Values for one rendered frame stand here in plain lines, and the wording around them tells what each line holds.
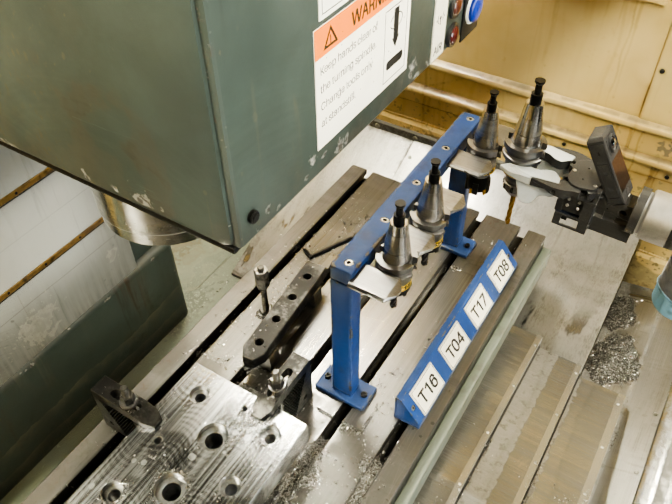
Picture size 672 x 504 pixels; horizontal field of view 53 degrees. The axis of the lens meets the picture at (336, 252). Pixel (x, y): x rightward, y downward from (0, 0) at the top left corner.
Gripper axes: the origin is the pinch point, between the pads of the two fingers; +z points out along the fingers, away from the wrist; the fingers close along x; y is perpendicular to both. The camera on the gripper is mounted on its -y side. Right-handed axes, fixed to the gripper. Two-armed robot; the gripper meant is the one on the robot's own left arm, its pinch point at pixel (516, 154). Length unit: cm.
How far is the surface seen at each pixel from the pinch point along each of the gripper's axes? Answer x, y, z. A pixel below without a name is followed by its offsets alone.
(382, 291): -28.2, 9.4, 7.0
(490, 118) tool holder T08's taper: 10.1, 2.1, 8.1
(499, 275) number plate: 10.5, 36.8, -0.2
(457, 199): -4.3, 9.1, 6.5
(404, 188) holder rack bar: -7.6, 8.2, 14.6
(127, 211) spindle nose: -55, -18, 23
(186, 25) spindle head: -60, -44, 6
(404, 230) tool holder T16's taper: -22.2, 2.3, 7.3
